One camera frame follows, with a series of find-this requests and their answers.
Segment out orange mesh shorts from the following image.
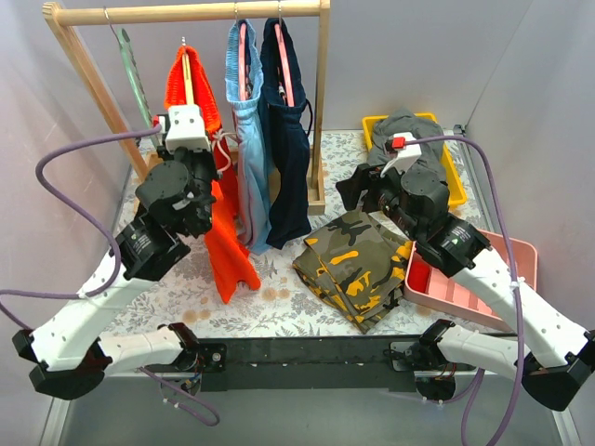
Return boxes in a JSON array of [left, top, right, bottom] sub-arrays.
[[164, 46, 260, 304]]

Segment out yellow plastic hanger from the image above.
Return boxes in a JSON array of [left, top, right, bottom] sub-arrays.
[[181, 37, 194, 105]]

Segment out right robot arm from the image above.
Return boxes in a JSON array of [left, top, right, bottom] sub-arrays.
[[336, 164, 594, 412]]

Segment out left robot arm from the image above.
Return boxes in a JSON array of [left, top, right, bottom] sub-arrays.
[[12, 147, 218, 400]]

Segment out grey shorts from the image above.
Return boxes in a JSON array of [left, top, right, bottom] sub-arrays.
[[367, 107, 446, 183]]

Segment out camouflage shorts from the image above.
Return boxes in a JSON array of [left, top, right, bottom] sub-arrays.
[[293, 211, 413, 335]]

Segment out navy blue shorts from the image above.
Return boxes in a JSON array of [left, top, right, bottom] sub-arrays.
[[258, 18, 311, 249]]

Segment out pink hanger under navy shorts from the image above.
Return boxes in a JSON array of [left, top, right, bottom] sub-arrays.
[[274, 20, 295, 107]]

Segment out light blue shorts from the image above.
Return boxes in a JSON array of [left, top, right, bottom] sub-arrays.
[[225, 20, 271, 255]]

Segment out green plastic hanger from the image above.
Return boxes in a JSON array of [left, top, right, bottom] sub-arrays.
[[111, 27, 153, 127]]

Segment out pink hanger under blue shorts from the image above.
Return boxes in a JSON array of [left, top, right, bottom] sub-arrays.
[[238, 21, 247, 101]]

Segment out yellow plastic tray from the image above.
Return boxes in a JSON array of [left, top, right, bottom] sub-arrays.
[[362, 115, 468, 211]]

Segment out red cloth in organizer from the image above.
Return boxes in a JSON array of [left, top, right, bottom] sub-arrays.
[[407, 260, 431, 294]]

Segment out pink divided organizer tray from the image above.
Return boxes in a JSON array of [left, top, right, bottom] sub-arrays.
[[404, 238, 538, 332]]

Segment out wooden clothes rack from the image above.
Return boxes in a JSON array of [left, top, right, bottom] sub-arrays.
[[43, 1, 331, 216]]

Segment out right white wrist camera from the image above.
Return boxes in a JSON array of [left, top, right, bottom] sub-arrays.
[[380, 132, 422, 177]]

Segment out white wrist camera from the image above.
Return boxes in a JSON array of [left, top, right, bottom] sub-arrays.
[[153, 104, 211, 154], [380, 132, 422, 177]]

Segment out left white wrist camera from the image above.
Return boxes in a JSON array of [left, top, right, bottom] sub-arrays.
[[153, 104, 211, 154]]

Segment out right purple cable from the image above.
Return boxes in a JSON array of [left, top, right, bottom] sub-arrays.
[[408, 134, 526, 446]]

